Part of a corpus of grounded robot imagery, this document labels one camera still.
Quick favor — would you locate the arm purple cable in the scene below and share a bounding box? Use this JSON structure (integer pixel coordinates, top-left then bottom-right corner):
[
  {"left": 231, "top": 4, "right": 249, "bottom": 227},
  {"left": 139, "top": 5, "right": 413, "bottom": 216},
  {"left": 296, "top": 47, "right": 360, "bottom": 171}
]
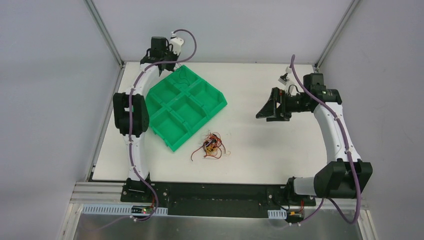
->
[
  {"left": 82, "top": 28, "right": 198, "bottom": 231},
  {"left": 271, "top": 54, "right": 364, "bottom": 229}
]

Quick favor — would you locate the green compartment tray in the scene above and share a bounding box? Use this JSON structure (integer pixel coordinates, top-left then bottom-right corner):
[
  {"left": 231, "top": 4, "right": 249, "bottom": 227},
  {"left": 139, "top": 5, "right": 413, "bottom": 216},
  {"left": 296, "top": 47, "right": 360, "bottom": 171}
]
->
[{"left": 145, "top": 65, "right": 228, "bottom": 152}]

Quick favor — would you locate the white slotted cable duct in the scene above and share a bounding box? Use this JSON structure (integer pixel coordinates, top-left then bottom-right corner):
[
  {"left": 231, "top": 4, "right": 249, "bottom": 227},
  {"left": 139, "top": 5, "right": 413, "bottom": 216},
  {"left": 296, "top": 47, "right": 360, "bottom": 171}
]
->
[{"left": 81, "top": 204, "right": 287, "bottom": 220}]

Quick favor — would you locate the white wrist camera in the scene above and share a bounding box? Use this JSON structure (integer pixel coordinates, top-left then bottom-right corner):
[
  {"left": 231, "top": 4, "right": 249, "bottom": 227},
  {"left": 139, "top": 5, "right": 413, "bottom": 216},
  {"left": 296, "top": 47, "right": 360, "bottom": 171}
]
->
[
  {"left": 169, "top": 31, "right": 185, "bottom": 56},
  {"left": 278, "top": 66, "right": 292, "bottom": 87}
]

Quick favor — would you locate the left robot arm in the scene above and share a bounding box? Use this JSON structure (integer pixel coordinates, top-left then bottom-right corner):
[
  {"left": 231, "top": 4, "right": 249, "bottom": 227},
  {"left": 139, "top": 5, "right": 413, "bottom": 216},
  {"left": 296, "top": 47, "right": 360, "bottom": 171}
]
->
[{"left": 112, "top": 34, "right": 185, "bottom": 203}]

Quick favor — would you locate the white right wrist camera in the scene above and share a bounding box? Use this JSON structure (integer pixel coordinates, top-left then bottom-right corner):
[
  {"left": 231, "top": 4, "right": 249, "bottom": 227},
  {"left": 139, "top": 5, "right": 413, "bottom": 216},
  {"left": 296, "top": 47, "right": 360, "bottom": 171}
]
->
[{"left": 278, "top": 66, "right": 292, "bottom": 87}]

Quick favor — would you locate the thin black cable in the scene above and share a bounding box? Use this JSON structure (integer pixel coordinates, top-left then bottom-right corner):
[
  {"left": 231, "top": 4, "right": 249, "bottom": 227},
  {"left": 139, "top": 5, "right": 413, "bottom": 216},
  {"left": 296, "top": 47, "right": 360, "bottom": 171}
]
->
[{"left": 174, "top": 67, "right": 191, "bottom": 88}]

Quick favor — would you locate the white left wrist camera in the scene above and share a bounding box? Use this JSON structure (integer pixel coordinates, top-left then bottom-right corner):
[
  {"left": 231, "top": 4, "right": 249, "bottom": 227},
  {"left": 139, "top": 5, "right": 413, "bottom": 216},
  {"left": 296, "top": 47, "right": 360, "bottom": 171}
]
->
[{"left": 169, "top": 31, "right": 185, "bottom": 56}]

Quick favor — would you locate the coloured cable bundle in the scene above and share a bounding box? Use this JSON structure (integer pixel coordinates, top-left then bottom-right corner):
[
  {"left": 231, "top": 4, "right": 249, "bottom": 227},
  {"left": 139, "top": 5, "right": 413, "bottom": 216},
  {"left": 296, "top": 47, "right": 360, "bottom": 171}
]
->
[{"left": 190, "top": 131, "right": 231, "bottom": 162}]

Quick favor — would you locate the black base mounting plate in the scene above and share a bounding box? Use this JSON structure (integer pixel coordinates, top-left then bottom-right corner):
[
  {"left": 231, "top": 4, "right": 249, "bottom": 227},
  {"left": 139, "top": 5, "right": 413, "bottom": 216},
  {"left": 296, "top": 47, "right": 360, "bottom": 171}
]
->
[{"left": 120, "top": 179, "right": 316, "bottom": 219}]

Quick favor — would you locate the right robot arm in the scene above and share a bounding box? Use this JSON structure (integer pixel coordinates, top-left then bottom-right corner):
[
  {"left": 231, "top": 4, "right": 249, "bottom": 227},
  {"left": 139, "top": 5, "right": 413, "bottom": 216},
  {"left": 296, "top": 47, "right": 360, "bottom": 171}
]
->
[{"left": 255, "top": 73, "right": 373, "bottom": 205}]

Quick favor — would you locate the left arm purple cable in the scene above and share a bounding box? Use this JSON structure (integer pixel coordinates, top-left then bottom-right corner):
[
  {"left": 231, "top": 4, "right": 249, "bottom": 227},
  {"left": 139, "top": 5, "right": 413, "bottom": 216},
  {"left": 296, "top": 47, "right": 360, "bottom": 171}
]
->
[{"left": 82, "top": 28, "right": 198, "bottom": 231}]

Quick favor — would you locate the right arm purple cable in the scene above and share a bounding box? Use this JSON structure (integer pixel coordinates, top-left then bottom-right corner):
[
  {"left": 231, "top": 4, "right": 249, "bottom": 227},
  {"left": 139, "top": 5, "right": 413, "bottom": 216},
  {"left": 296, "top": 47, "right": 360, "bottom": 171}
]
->
[{"left": 271, "top": 54, "right": 364, "bottom": 229}]

